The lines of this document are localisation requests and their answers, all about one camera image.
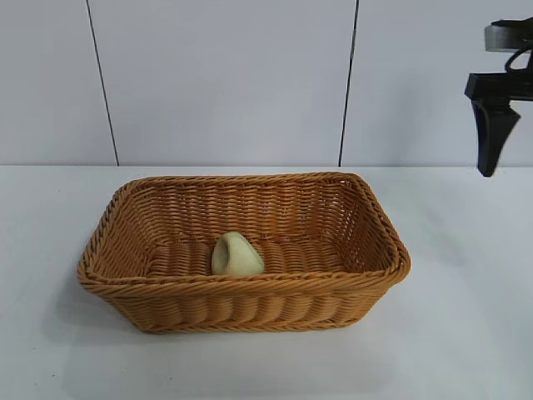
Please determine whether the tan woven wicker basket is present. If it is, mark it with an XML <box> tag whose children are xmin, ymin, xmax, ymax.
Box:
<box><xmin>76</xmin><ymin>172</ymin><xmax>412</xmax><ymax>334</ymax></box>

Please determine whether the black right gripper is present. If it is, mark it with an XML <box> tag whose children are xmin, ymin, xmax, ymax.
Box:
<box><xmin>465</xmin><ymin>7</ymin><xmax>533</xmax><ymax>178</ymax></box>

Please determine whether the pale yellow egg yolk pastry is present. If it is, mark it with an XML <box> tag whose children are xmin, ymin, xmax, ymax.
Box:
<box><xmin>211</xmin><ymin>232</ymin><xmax>266</xmax><ymax>276</ymax></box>

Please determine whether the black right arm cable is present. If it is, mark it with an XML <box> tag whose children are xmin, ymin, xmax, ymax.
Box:
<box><xmin>503</xmin><ymin>47</ymin><xmax>533</xmax><ymax>74</ymax></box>

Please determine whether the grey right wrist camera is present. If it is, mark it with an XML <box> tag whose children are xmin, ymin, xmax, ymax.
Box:
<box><xmin>484</xmin><ymin>18</ymin><xmax>521</xmax><ymax>53</ymax></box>

